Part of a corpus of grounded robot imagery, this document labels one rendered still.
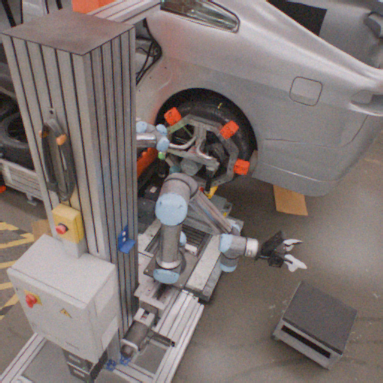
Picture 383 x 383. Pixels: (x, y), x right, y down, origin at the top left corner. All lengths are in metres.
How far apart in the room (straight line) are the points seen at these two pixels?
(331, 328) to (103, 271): 1.58
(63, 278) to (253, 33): 1.62
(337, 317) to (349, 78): 1.45
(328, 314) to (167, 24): 2.06
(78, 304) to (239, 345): 1.55
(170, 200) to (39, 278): 0.55
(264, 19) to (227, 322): 1.98
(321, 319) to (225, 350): 0.66
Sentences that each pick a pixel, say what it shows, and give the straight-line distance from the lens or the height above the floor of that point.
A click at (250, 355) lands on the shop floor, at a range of 2.67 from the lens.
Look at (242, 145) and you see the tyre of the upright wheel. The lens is 2.49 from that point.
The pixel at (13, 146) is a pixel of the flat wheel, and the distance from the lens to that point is 3.38.
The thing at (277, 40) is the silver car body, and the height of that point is 1.69.
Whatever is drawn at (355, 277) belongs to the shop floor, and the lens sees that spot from 3.32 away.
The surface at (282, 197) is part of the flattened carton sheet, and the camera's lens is 3.68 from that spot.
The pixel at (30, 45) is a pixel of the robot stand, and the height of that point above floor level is 2.02.
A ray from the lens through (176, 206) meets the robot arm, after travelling 1.33.
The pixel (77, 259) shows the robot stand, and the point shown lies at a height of 1.23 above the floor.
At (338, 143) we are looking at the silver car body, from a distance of 2.36.
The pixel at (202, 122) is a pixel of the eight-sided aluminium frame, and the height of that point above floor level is 1.12.
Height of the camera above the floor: 2.39
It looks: 42 degrees down
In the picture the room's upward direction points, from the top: 7 degrees clockwise
